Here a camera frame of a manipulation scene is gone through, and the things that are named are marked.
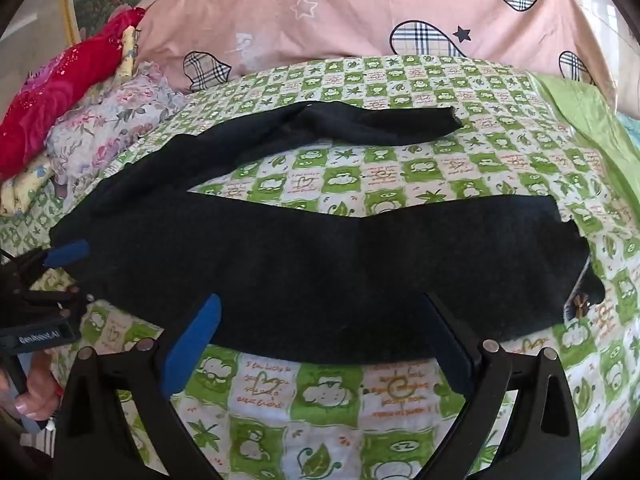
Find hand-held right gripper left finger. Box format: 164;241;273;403
52;292;223;480

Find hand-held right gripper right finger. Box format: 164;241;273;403
420;292;583;480

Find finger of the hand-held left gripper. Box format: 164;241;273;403
15;284;96;318
12;239;92;286

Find black pants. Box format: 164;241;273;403
50;101;606;366

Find person's left hand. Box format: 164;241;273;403
15;349;64;422

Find green checked bed sheet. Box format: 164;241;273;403
0;55;640;480

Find floral pillow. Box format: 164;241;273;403
45;62;188;186

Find red flowered blanket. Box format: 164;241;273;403
0;7;146;181

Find light green cloth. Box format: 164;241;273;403
530;72;640;211

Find light blue cloth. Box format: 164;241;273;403
617;112;640;147

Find pink duvet with plaid hearts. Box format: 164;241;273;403
135;0;618;111

